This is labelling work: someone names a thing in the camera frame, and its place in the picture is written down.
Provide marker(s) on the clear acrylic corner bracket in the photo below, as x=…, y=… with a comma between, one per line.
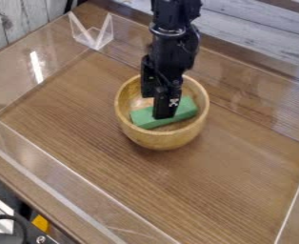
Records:
x=94, y=38

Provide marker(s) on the clear acrylic tray wall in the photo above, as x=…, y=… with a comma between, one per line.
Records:
x=90, y=216

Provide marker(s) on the green rectangular block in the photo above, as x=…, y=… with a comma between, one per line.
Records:
x=142, y=119

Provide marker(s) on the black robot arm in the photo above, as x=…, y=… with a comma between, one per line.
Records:
x=173, y=16

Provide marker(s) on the brown wooden bowl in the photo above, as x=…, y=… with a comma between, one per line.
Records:
x=169, y=136

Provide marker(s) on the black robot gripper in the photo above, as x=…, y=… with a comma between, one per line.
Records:
x=169, y=59

